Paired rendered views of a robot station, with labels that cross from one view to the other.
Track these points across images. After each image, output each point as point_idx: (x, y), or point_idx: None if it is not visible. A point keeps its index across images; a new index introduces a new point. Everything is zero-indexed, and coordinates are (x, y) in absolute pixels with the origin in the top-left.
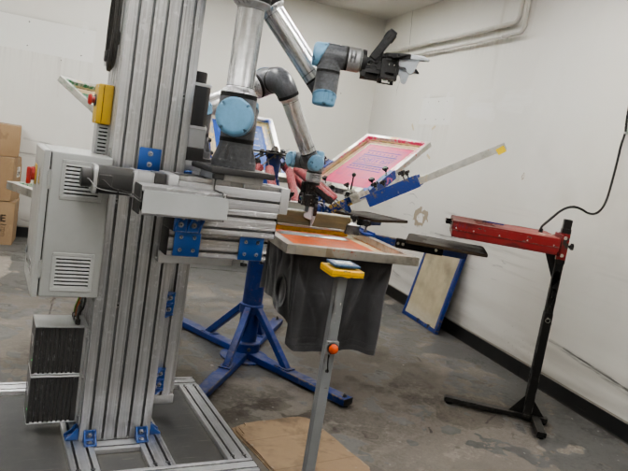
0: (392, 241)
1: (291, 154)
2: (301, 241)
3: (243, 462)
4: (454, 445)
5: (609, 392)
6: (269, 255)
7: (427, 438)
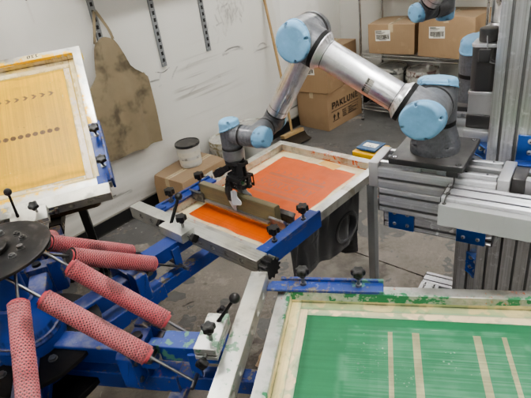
0: (61, 230)
1: (271, 129)
2: (310, 193)
3: (431, 279)
4: (202, 286)
5: (73, 222)
6: (308, 238)
7: (207, 298)
